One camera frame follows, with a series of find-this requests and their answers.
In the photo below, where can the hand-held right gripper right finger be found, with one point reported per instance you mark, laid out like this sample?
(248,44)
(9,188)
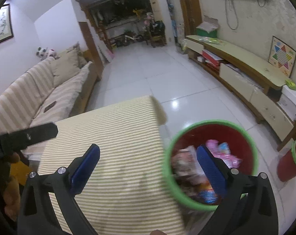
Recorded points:
(211,171)

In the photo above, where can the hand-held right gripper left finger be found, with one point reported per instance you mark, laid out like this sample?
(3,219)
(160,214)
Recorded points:
(85,169)

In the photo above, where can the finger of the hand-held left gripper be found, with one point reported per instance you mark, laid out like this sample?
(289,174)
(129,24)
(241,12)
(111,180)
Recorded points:
(30,135)

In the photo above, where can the orange snack bag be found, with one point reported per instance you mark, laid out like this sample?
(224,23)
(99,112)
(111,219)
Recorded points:
(206,192)

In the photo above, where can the pink plastic bag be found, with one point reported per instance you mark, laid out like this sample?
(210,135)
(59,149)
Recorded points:
(222,153)

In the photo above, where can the grey pink paper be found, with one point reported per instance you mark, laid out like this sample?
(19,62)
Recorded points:
(184,161)

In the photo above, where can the red bin with green rim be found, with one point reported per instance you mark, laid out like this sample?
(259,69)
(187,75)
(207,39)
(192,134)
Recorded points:
(236,137)

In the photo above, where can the person's left hand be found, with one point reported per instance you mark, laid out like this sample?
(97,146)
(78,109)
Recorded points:
(14,157)

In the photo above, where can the person's right hand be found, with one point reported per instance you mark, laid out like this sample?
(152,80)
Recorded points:
(157,232)

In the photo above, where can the striped tablecloth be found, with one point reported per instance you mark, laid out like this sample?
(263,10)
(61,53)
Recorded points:
(128,176)

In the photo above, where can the striped beige sofa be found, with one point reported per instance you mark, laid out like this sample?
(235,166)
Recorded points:
(62,95)

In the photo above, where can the beige pillow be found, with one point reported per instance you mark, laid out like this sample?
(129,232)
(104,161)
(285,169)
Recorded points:
(64,66)

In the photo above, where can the small red green bin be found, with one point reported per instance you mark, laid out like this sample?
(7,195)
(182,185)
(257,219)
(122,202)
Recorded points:
(291,162)

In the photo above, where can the black white plush toy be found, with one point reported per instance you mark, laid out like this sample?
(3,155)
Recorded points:
(41,53)

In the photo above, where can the white pink plush toy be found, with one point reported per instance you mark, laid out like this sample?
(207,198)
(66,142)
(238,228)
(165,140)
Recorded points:
(52,53)

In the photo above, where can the patterned pillow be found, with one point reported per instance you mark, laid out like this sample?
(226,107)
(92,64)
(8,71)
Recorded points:
(82,61)

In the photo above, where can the white box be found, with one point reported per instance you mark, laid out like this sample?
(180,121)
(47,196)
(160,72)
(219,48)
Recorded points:
(293,101)

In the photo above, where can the red box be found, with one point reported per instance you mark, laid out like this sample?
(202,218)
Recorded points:
(211,57)

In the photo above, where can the green tissue pack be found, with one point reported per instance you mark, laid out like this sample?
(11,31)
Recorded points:
(291,84)

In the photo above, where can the wooden television cabinet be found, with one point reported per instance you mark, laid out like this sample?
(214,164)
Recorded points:
(243,53)

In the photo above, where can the chinese checkers board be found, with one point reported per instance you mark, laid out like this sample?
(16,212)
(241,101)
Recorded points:
(282,56)

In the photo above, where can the white balance bike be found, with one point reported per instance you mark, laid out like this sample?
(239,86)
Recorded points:
(130,39)

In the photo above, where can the green box with cardboard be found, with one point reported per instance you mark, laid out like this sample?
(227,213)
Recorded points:
(206,31)

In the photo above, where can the framed wall picture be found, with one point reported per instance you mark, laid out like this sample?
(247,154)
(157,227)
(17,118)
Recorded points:
(3,24)

